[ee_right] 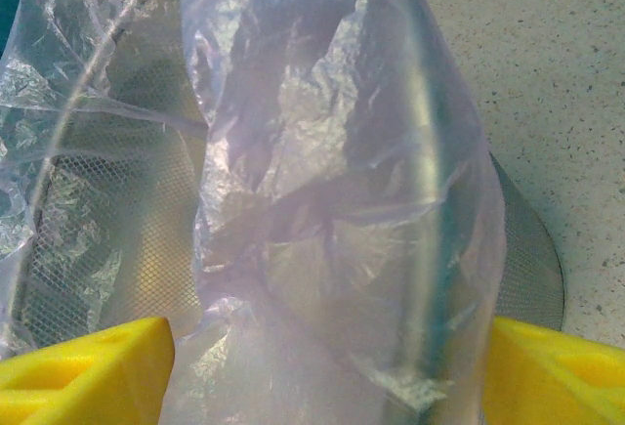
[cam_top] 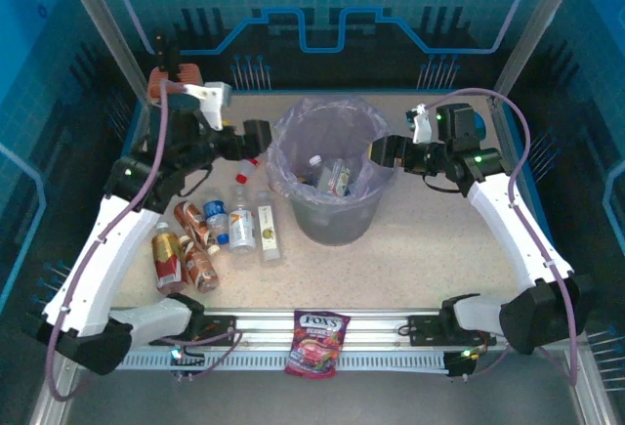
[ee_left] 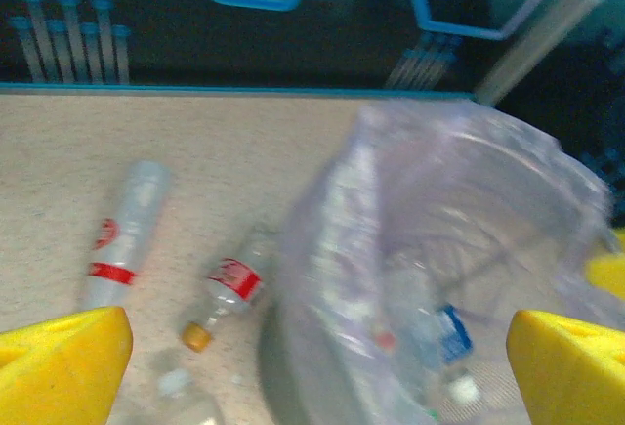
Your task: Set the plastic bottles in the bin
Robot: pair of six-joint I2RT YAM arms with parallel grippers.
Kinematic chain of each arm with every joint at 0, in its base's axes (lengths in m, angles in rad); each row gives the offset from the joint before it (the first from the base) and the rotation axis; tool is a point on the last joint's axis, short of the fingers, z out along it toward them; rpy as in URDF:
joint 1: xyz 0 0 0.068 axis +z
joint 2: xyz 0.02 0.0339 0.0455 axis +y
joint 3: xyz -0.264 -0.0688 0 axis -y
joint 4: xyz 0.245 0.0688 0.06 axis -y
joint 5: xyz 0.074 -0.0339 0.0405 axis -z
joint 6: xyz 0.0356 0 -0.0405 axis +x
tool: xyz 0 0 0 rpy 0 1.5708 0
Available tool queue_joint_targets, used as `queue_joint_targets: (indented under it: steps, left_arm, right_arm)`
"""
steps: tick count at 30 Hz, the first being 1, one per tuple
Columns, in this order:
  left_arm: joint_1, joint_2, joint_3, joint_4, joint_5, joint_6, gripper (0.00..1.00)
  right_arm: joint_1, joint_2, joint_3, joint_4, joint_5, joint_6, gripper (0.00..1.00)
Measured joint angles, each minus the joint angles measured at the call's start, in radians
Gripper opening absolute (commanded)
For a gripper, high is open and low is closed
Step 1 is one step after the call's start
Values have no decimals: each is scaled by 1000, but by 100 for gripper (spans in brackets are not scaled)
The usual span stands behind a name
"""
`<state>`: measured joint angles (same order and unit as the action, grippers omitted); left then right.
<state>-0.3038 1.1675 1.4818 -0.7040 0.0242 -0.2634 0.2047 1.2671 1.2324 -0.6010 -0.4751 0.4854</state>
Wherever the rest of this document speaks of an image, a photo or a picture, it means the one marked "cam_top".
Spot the small white bottle red cap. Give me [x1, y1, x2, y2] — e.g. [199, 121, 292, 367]
[235, 157, 260, 185]

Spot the green label plastic bottle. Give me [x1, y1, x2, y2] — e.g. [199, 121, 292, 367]
[331, 160, 365, 196]

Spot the clear bottle white cap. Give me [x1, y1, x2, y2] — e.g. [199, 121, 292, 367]
[307, 153, 336, 190]

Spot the brown label plastic bottle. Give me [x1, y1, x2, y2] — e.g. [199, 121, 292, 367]
[178, 234, 220, 294]
[174, 201, 221, 255]

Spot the water bottle blue label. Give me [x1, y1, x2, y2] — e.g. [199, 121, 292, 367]
[202, 189, 230, 245]

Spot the small white-labelled bottle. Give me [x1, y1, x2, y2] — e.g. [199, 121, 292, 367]
[228, 185, 256, 254]

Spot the clear bottle lime label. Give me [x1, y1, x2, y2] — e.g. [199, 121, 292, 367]
[256, 191, 285, 265]

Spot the purple plastic bin liner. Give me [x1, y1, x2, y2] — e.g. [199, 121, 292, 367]
[266, 95, 396, 201]

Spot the grey plastic bin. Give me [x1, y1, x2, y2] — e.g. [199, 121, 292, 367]
[266, 95, 396, 245]

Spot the beige knife block orange top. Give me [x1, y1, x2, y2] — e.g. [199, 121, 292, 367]
[148, 64, 204, 104]

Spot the red gold label bottle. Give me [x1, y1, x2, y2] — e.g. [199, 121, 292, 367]
[150, 222, 185, 294]

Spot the purple candy bag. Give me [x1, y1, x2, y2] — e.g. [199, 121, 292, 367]
[284, 310, 352, 380]

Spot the small black electronics module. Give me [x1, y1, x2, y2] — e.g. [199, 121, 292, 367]
[446, 346, 482, 380]
[168, 344, 206, 381]

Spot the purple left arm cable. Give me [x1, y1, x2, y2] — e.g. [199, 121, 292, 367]
[46, 78, 245, 403]

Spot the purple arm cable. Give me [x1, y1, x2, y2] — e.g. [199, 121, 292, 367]
[427, 87, 580, 387]
[46, 78, 245, 403]

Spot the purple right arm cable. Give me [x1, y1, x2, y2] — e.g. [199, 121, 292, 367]
[427, 87, 580, 387]

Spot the black handled knife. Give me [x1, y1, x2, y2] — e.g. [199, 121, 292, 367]
[165, 46, 182, 82]
[154, 31, 168, 72]

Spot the aluminium frame post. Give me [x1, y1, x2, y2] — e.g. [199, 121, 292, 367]
[492, 0, 587, 104]
[54, 0, 150, 104]

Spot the aluminium mounting rail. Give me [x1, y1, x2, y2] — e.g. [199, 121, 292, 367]
[146, 308, 582, 351]

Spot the white slotted cable duct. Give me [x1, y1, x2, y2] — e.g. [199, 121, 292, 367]
[116, 349, 450, 373]

